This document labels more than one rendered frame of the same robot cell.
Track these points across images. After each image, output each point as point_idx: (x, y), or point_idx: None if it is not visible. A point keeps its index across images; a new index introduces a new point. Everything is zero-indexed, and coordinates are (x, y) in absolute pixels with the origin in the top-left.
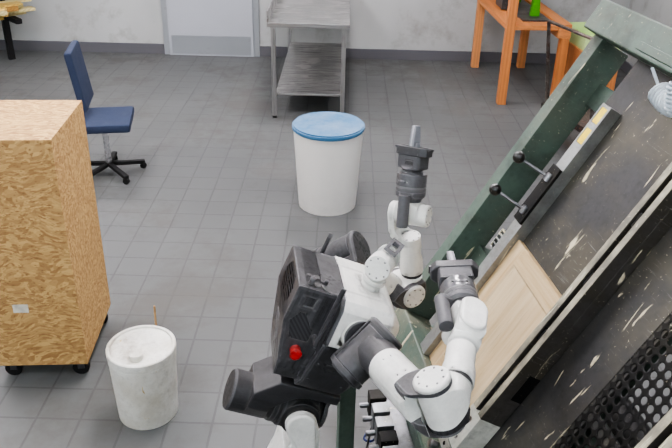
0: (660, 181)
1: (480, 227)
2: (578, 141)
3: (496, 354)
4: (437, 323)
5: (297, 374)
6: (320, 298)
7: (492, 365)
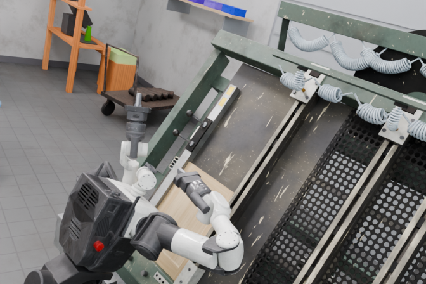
0: (284, 122)
1: (154, 157)
2: (219, 104)
3: (191, 229)
4: None
5: (94, 262)
6: (119, 205)
7: None
